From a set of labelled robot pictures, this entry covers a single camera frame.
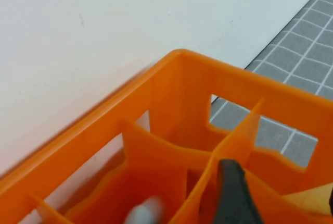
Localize yellow plastic knife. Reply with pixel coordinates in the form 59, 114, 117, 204
283, 185, 333, 219

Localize grey plastic fork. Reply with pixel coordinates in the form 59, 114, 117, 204
124, 195, 165, 224

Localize grey grid pattern table mat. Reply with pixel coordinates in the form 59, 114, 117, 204
209, 0, 333, 169

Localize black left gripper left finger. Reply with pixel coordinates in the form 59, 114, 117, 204
212, 158, 264, 224

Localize orange plastic cutlery holder crate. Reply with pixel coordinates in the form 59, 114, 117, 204
0, 48, 333, 224

